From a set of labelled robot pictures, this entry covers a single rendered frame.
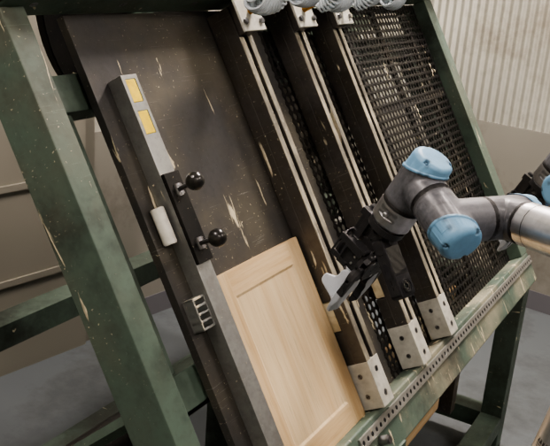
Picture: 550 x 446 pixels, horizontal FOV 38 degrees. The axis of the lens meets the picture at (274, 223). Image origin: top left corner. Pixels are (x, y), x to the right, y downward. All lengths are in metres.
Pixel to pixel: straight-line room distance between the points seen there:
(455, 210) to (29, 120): 0.77
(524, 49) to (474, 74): 0.35
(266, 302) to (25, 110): 0.70
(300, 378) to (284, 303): 0.18
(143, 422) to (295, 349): 0.50
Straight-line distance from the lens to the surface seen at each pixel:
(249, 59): 2.03
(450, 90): 3.33
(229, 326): 1.71
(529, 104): 5.08
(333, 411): 2.00
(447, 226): 1.30
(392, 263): 1.44
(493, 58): 5.15
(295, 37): 2.28
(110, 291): 1.49
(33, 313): 2.82
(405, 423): 2.22
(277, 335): 1.87
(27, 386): 3.98
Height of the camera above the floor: 1.98
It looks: 18 degrees down
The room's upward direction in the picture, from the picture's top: 4 degrees clockwise
